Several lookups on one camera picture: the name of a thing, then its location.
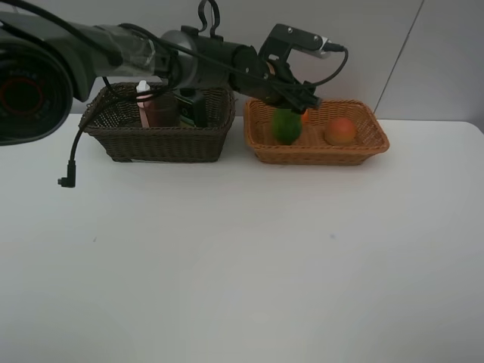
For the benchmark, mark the dark brown wicker basket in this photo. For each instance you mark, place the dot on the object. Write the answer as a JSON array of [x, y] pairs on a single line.
[[116, 125]]

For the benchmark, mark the orange wicker basket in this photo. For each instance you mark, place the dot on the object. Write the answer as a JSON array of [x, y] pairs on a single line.
[[311, 147]]

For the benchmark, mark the green lime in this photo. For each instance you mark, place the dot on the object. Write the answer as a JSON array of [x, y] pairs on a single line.
[[286, 126]]

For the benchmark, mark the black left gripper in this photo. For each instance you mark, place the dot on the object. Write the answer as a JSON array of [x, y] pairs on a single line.
[[269, 81]]

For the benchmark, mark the orange tangerine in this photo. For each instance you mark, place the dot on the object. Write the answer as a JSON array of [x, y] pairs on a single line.
[[305, 117]]

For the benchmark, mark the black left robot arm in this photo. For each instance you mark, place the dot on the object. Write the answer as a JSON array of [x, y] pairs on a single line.
[[47, 63]]

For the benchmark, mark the dark green shampoo bottle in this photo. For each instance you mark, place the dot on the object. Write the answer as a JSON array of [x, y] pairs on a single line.
[[191, 108]]

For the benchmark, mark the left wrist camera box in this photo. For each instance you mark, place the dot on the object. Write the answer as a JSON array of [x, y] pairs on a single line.
[[283, 39]]

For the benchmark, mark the red yellow peach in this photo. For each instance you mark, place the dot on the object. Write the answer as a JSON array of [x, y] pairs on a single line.
[[340, 131]]

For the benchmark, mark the pink lotion bottle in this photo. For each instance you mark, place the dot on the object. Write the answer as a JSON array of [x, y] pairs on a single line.
[[143, 106]]

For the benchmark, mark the purple translucent plastic cup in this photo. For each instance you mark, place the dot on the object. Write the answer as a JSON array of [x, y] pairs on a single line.
[[162, 111]]

